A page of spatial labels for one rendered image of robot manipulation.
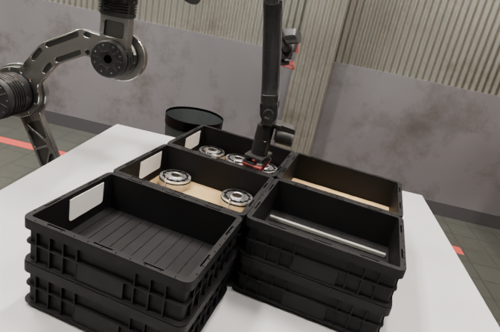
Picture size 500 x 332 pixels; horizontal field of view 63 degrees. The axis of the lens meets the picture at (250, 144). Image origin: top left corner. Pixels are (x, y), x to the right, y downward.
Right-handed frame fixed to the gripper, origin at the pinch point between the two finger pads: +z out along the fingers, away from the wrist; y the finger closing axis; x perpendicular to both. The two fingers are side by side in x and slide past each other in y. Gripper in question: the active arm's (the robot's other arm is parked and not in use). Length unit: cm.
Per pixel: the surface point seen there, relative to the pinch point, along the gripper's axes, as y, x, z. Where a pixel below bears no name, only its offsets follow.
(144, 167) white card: -25.2, 27.0, -0.8
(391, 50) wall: 226, -14, -42
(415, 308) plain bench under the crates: -11, -61, 14
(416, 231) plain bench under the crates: 41, -60, 14
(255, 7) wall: 196, 95, -48
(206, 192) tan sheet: -14.6, 9.4, 4.5
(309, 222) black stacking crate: -8.8, -24.4, 3.2
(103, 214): -46, 24, 5
